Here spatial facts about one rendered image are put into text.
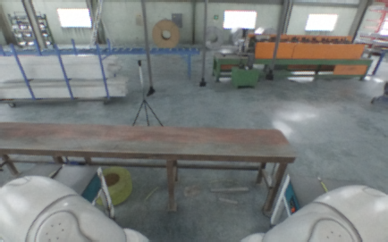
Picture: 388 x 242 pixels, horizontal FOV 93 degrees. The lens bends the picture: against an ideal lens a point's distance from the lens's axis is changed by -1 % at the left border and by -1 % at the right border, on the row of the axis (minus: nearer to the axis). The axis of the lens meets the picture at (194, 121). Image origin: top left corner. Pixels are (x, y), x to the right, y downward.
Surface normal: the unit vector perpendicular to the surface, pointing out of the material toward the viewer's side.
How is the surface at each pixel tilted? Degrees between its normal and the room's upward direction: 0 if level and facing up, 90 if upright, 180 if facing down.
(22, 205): 17
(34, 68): 90
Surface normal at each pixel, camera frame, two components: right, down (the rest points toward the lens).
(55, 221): 0.03, -0.55
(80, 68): 0.09, 0.50
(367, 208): 0.09, -0.78
